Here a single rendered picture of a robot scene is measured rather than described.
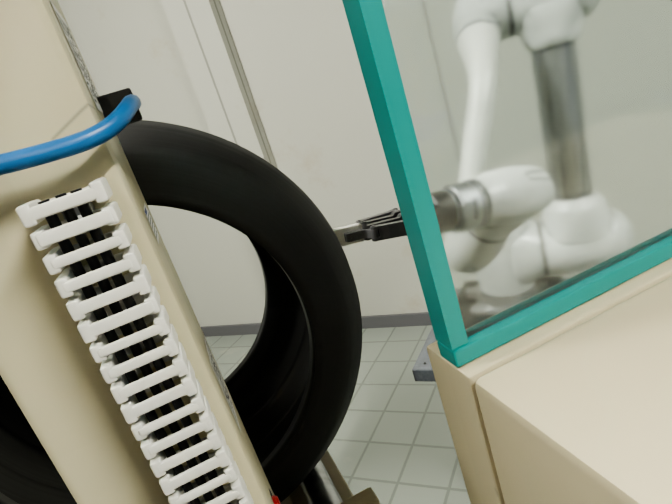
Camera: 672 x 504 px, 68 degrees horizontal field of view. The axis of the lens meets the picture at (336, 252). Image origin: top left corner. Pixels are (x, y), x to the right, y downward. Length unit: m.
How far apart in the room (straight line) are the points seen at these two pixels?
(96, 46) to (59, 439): 3.37
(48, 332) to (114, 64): 3.27
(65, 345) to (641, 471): 0.35
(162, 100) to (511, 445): 3.24
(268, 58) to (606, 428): 2.76
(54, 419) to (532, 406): 0.32
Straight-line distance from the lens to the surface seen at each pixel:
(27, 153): 0.35
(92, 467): 0.45
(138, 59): 3.47
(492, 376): 0.29
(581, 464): 0.24
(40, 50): 0.39
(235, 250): 3.42
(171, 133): 0.62
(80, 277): 0.35
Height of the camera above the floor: 1.44
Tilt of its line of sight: 17 degrees down
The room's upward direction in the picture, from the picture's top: 18 degrees counter-clockwise
